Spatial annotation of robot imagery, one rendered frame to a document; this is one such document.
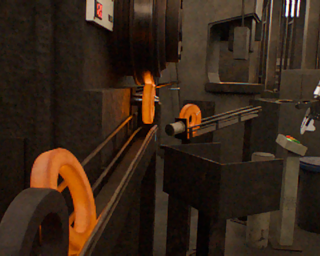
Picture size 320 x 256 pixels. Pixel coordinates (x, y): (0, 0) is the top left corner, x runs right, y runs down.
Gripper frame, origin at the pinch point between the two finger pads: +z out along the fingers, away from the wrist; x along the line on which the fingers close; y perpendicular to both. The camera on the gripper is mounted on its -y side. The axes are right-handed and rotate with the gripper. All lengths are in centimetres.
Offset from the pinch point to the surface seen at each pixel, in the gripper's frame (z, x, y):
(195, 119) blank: 15, -10, -54
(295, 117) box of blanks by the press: -6, 136, 29
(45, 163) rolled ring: 17, -154, -80
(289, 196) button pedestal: 35.4, 2.4, 10.2
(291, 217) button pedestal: 46.1, 2.4, 15.9
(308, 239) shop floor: 58, 16, 36
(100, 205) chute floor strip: 31, -128, -72
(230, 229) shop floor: 73, 23, -7
